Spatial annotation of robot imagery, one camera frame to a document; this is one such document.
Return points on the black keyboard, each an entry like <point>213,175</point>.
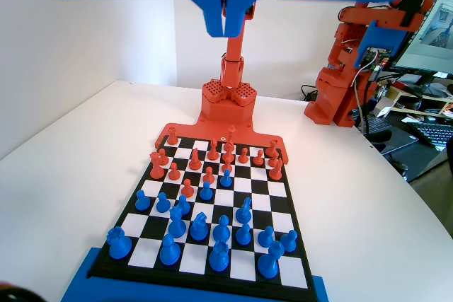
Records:
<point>377,126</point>
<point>435,134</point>

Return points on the black computer monitor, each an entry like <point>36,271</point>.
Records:
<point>435,15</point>

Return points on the wooden monitor riser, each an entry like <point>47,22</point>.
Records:
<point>407,98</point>

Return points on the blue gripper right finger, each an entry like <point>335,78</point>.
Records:
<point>237,5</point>

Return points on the black computer mouse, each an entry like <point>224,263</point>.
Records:
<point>400,165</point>

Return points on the blue electronics board case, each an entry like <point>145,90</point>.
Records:
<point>382,36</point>

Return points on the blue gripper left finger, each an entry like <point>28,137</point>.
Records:
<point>212,5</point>

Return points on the red robot arm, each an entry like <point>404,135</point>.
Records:
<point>228,104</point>

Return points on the red chess queen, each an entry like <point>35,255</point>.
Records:
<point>155,169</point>

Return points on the red chess rook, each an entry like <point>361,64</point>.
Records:
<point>272,148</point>
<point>172,137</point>

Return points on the red chess bishop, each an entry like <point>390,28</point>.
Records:
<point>213,153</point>
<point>229,153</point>

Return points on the blue chess queen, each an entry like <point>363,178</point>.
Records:
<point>177,226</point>

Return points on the black and white chessboard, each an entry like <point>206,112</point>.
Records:
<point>244,186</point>

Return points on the blue chess rook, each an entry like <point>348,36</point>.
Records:
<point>119,247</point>
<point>219,261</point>

